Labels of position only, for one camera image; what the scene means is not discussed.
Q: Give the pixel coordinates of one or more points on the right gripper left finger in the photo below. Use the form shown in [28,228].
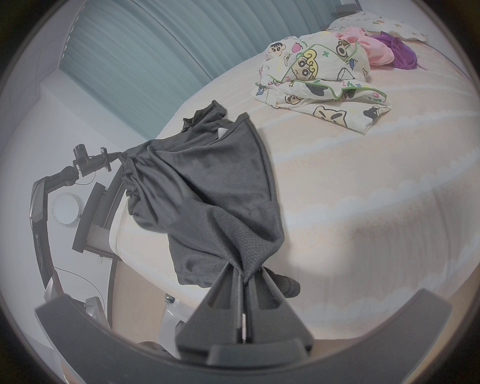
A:
[213,318]

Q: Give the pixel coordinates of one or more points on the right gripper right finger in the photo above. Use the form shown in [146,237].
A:
[277,318]

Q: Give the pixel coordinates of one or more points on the black T-shirt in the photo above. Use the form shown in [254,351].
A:
[210,180]

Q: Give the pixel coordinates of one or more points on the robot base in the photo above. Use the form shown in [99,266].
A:
[174,315]

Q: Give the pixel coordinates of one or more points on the white printed pyjama top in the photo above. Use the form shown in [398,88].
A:
[318,82]

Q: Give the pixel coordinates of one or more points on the blue-green curtain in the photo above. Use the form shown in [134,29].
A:
[123,86]
[225,30]

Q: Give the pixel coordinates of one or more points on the pink garment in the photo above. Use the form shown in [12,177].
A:
[371,50]

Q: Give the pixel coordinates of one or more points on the purple garment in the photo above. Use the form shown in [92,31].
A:
[403,56]

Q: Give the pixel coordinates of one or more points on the white printed pillow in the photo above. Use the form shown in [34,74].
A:
[390,24]

